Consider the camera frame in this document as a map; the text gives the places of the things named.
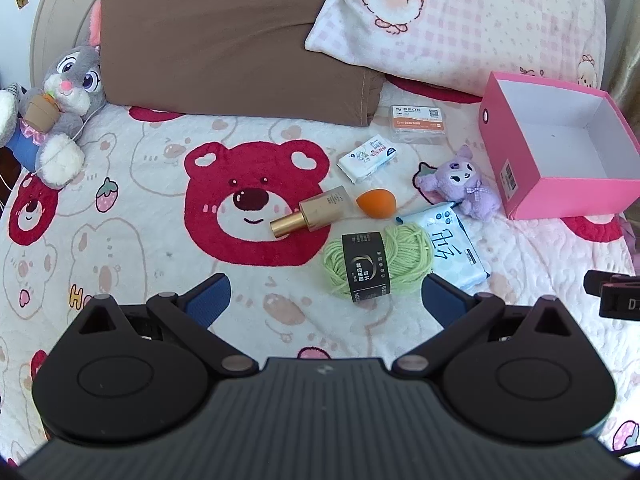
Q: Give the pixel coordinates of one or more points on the gold foundation bottle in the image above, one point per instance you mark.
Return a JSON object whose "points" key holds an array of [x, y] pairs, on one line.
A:
{"points": [[314, 213]]}

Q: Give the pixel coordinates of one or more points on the clear floss pick box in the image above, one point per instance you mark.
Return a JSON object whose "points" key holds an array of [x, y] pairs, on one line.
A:
{"points": [[416, 123]]}

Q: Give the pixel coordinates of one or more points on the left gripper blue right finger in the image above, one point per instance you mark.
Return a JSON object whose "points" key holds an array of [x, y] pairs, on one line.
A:
{"points": [[464, 319]]}

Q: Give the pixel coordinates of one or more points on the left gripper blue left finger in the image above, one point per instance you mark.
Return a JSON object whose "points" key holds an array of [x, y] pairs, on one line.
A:
{"points": [[187, 318]]}

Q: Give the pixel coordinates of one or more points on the golden satin curtain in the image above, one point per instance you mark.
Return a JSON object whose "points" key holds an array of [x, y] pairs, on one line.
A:
{"points": [[623, 65]]}

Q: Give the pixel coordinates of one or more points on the purple Kuromi plush toy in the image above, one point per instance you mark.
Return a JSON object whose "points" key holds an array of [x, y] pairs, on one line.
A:
{"points": [[459, 181]]}

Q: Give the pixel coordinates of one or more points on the green yarn ball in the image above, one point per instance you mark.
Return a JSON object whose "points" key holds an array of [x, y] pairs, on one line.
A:
{"points": [[364, 266]]}

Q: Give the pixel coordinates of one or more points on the pink cardboard box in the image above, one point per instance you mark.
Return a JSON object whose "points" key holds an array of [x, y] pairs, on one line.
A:
{"points": [[557, 149]]}

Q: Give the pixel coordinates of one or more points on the orange makeup sponge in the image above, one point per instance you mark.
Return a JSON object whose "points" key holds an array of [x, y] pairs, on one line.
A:
{"points": [[378, 203]]}

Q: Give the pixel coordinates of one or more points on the small white tissue pack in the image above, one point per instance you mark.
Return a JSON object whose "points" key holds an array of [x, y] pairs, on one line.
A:
{"points": [[366, 159]]}

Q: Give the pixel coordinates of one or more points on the pink checkered cartoon pillow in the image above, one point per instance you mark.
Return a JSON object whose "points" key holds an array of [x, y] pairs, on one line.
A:
{"points": [[456, 44]]}

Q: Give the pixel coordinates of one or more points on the grey bunny plush toy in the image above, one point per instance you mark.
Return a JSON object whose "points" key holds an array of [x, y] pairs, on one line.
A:
{"points": [[42, 126]]}

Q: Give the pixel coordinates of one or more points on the light blue wipes pack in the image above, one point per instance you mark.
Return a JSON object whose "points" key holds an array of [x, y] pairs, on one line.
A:
{"points": [[455, 257]]}

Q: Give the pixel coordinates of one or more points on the brown pillow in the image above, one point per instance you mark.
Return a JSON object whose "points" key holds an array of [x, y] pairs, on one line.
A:
{"points": [[229, 57]]}

